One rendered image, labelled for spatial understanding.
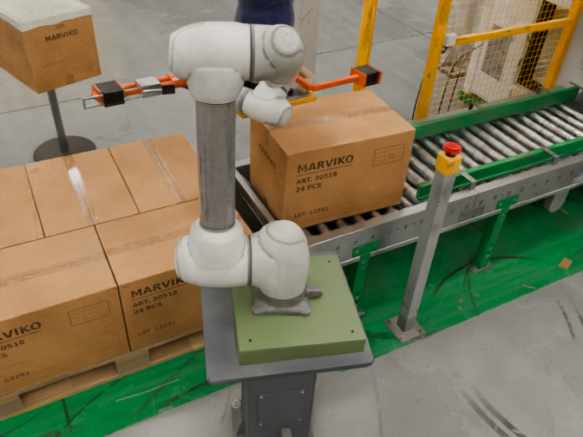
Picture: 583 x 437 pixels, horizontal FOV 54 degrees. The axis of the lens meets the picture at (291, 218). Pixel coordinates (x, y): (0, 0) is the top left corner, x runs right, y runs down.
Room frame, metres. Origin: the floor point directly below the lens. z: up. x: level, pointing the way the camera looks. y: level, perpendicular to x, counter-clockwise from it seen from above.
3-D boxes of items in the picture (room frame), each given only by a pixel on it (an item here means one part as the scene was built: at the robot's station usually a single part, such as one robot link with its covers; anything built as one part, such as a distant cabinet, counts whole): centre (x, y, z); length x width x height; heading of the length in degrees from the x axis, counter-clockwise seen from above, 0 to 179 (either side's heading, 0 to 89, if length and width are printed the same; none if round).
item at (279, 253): (1.25, 0.03, 0.98); 0.18 x 0.16 x 0.22; 99
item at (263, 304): (1.25, 0.00, 0.84); 0.22 x 0.18 x 0.06; 95
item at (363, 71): (2.03, -0.25, 1.22); 0.09 x 0.08 x 0.05; 37
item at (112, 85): (1.70, 0.63, 1.25); 0.08 x 0.07 x 0.05; 127
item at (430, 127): (2.99, -1.03, 0.60); 1.60 x 0.10 x 0.09; 120
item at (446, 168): (1.85, -0.59, 0.50); 0.07 x 0.07 x 1.00; 30
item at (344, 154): (2.17, -0.15, 0.75); 0.60 x 0.40 x 0.40; 116
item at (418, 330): (1.85, -0.59, 0.01); 0.15 x 0.15 x 0.03; 30
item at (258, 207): (2.00, 0.16, 0.58); 0.70 x 0.03 x 0.06; 30
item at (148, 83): (1.78, 0.52, 1.24); 0.07 x 0.07 x 0.04; 37
